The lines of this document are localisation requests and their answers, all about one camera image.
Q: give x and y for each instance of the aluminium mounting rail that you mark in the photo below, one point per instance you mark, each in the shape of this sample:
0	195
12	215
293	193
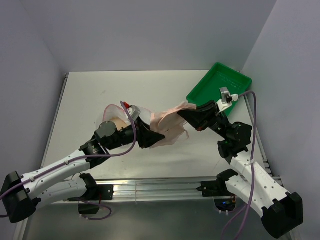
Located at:
162	191

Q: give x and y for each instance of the beige bra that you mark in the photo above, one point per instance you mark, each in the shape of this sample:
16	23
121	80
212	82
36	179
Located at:
119	123

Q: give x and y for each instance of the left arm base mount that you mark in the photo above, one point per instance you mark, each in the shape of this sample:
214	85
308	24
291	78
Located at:
92	202

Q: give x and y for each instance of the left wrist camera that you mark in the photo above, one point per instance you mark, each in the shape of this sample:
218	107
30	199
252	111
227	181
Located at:
133	111

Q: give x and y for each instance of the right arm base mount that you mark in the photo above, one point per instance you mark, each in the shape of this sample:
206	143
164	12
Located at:
225	202

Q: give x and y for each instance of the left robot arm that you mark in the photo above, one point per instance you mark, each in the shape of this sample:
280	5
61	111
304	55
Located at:
67	179

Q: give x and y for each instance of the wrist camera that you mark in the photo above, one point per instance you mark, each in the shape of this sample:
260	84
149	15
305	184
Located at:
133	111
226	99

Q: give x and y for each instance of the green plastic tray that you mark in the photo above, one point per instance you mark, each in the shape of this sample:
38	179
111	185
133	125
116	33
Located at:
217	77

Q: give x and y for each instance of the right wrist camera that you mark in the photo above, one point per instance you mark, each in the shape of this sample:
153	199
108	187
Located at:
226	99

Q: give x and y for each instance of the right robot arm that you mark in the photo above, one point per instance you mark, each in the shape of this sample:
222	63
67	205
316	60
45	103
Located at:
280	211

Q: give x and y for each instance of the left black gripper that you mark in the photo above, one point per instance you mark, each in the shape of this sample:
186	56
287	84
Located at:
145	137

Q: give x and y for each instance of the pink bra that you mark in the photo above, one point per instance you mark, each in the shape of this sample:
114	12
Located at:
171	125

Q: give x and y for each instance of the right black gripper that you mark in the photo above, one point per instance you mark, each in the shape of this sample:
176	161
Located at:
199	117

